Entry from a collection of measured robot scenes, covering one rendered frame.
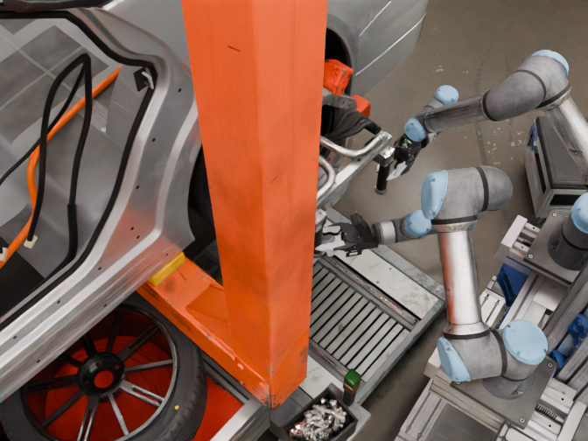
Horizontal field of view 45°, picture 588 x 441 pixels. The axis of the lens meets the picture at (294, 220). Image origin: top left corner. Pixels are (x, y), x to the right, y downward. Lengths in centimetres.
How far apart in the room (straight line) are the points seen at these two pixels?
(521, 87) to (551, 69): 12
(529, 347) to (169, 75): 113
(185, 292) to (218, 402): 47
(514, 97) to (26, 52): 158
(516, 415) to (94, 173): 138
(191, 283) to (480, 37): 252
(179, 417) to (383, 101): 210
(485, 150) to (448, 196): 188
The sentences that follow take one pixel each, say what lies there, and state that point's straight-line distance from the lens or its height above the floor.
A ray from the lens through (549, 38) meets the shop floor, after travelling 436.
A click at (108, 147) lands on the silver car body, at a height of 103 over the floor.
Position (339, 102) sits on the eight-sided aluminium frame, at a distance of 230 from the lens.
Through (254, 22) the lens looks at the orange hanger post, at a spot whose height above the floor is 204.
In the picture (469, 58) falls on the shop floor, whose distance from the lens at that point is 410.
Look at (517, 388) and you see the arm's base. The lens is 205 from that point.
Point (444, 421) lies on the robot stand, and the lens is 266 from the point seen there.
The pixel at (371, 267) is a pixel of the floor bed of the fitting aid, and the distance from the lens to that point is 305.
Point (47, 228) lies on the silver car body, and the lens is 239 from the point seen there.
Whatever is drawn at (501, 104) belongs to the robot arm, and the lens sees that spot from 209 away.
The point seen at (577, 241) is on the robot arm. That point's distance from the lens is 224.
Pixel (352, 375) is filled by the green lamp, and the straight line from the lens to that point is 219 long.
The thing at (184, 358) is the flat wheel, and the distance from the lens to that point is 240.
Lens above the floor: 267
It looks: 55 degrees down
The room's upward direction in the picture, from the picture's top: 1 degrees clockwise
